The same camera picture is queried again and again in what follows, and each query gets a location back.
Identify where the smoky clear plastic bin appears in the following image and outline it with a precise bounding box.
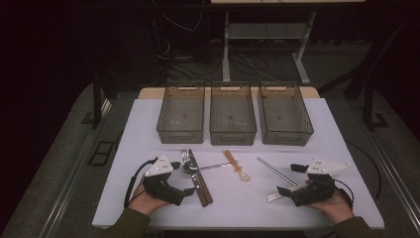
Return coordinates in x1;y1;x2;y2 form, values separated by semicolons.
156;81;206;145
257;81;315;147
209;81;258;147

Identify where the metal floor rail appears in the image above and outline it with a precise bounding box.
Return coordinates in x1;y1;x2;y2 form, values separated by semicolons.
38;98;113;238
365;127;420;227

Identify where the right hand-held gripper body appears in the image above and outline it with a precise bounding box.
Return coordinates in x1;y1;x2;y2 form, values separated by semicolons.
288;158;351;207

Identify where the white metal desk frame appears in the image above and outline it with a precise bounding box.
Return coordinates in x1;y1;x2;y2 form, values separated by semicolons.
210;0;366;85

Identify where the black floor cable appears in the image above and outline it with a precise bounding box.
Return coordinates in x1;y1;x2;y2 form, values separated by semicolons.
345;140;383;201

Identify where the person's left hand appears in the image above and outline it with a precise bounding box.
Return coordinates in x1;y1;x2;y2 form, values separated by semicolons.
128;179;170;216

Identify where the black metal stand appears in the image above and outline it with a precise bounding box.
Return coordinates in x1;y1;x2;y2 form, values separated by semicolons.
91;65;117;130
318;13;420;131

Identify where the white table mat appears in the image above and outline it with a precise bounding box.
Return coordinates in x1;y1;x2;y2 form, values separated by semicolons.
92;97;385;230

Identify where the right hand-held gripper cable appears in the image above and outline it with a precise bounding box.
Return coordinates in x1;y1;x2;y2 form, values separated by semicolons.
333;178;355;210

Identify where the left hand-held gripper cable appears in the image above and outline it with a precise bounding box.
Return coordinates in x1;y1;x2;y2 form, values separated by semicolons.
123;157;158;209

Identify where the amber handled clear spoon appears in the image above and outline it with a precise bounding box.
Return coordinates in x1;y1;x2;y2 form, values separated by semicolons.
223;149;252;182

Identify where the tangle of floor cables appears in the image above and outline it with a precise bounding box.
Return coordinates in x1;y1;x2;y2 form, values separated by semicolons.
155;36;288;83

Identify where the hand-held gripper cable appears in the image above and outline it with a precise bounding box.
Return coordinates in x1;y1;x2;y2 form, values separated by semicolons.
333;178;355;210
123;157;158;209

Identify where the wooden handled fork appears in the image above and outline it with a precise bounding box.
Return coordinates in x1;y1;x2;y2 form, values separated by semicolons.
179;149;210;208

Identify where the white hanging cable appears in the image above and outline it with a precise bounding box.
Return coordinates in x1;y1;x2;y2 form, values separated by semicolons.
152;0;203;33

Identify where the black floor frame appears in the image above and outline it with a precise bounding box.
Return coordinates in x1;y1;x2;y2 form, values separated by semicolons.
87;141;115;167

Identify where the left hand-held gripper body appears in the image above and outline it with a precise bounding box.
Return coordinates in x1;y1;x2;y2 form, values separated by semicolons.
142;155;186;206

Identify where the person's right hand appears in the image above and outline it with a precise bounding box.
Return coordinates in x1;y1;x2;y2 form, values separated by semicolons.
306;189;355;225

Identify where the wooden handled knife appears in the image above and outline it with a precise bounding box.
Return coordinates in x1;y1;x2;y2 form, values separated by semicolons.
188;148;214;205

